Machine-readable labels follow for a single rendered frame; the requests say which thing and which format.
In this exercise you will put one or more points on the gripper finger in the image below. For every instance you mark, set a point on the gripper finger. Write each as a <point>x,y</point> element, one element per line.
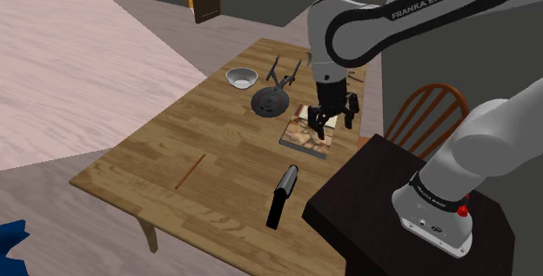
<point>316,118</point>
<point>352,109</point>

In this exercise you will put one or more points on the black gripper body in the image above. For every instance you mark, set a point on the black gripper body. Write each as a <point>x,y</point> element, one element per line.
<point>331,94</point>

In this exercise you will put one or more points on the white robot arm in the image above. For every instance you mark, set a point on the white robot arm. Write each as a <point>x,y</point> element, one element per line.
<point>479,139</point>

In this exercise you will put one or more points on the book with patterned cover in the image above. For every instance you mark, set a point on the book with patterned cover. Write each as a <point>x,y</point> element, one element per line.
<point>302,137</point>

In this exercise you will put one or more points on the dark grey spaceship model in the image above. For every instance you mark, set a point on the dark grey spaceship model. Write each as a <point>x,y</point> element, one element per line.
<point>269,102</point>

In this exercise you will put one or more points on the brown wooden chair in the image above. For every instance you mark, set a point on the brown wooden chair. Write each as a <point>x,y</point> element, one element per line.
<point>420,114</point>

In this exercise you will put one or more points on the black flashlight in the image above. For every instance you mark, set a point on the black flashlight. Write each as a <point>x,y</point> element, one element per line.
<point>281,194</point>

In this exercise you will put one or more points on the white bowl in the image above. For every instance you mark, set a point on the white bowl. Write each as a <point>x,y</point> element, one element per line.
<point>242,77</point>

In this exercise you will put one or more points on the dark robot stand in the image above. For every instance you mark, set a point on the dark robot stand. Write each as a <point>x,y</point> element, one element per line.
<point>360,207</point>

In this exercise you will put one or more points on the wooden table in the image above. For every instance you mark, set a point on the wooden table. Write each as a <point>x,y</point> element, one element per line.
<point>203,139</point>

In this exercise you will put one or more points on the orange pencil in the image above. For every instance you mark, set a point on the orange pencil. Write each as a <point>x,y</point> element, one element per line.
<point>190,171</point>

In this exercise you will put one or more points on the blue furniture piece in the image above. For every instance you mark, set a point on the blue furniture piece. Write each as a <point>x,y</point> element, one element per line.
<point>10,249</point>

